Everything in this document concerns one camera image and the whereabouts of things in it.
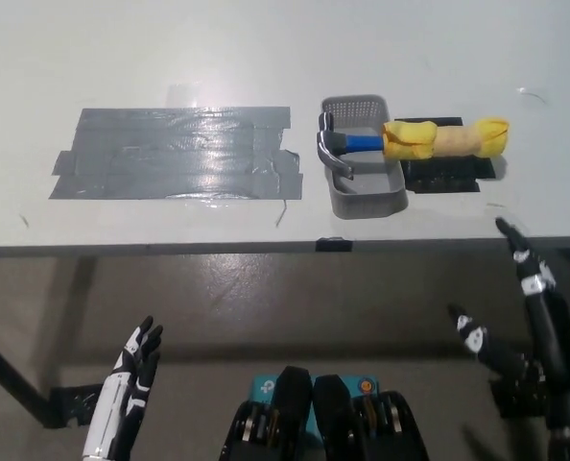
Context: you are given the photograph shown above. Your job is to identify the teal router box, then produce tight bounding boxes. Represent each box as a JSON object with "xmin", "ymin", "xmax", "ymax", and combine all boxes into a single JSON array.
[{"xmin": 250, "ymin": 372, "xmax": 383, "ymax": 436}]

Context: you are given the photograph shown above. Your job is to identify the black robot torso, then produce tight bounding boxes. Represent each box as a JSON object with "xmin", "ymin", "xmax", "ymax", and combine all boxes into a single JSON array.
[{"xmin": 220, "ymin": 364, "xmax": 430, "ymax": 461}]

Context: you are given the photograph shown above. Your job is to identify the grey duct tape patch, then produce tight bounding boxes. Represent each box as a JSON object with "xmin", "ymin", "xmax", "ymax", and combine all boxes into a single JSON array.
[{"xmin": 48, "ymin": 106, "xmax": 304, "ymax": 202}]

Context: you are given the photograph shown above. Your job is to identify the blue hammer with yellow sponge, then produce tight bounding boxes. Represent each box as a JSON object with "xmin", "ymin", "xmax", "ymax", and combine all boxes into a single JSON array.
[{"xmin": 316, "ymin": 112, "xmax": 511, "ymax": 180}]

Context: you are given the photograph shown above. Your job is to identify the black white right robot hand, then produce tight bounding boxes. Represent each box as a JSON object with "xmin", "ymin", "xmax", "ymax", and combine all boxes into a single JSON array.
[{"xmin": 446, "ymin": 217, "xmax": 570, "ymax": 461}]

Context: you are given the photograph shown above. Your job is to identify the small black tape strip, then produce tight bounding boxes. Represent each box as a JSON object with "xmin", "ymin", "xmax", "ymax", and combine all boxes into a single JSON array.
[{"xmin": 315, "ymin": 236, "xmax": 353, "ymax": 254}]

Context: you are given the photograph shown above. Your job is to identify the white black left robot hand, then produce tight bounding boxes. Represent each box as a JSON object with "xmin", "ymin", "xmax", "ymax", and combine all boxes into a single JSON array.
[{"xmin": 82, "ymin": 315, "xmax": 165, "ymax": 461}]

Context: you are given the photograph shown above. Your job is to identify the grey plastic perforated basket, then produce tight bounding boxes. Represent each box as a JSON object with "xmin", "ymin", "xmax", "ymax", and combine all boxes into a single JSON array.
[{"xmin": 320, "ymin": 93, "xmax": 410, "ymax": 220}]

